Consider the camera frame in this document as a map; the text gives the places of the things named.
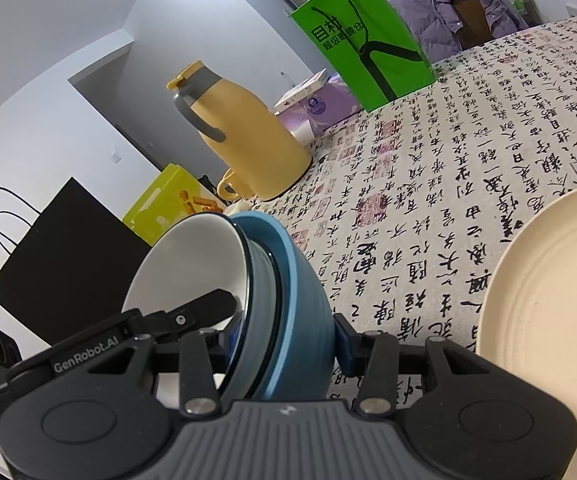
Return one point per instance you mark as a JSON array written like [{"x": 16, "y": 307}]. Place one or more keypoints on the white bowl with black rim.
[
  {"x": 188, "y": 260},
  {"x": 263, "y": 320}
]

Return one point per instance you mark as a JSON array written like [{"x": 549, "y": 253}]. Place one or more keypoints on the wooden chair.
[{"x": 470, "y": 15}]

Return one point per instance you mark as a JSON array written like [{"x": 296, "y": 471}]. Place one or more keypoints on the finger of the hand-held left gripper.
[{"x": 193, "y": 312}]

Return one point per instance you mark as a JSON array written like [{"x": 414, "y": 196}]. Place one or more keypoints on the white wall switch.
[{"x": 115, "y": 155}]

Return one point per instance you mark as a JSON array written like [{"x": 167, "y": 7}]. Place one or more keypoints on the yellow-green snack box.
[{"x": 168, "y": 200}]

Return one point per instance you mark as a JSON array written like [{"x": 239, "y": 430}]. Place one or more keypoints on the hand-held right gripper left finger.
[{"x": 198, "y": 365}]

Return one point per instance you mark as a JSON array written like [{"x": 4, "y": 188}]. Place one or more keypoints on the yellow thermos jug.
[{"x": 248, "y": 145}]

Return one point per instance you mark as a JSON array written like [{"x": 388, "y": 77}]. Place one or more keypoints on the yellow mug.
[{"x": 233, "y": 187}]

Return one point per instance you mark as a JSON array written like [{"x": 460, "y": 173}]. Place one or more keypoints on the black paper bag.
[{"x": 68, "y": 260}]

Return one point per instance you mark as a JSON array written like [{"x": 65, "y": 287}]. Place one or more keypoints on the purple jacket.
[{"x": 428, "y": 15}]

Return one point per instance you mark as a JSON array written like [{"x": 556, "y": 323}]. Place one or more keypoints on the green paper bag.
[{"x": 368, "y": 45}]

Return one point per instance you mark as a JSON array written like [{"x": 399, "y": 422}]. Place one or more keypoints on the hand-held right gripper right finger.
[{"x": 344, "y": 347}]

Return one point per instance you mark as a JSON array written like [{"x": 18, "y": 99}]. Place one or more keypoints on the purple tissue pack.
[{"x": 328, "y": 107}]

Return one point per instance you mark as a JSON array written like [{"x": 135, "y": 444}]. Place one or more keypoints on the white flat box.
[{"x": 301, "y": 89}]

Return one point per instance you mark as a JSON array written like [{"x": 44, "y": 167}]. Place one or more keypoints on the blue bowl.
[{"x": 303, "y": 320}]

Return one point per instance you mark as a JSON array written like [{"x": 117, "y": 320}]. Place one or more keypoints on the cream plate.
[{"x": 553, "y": 310}]

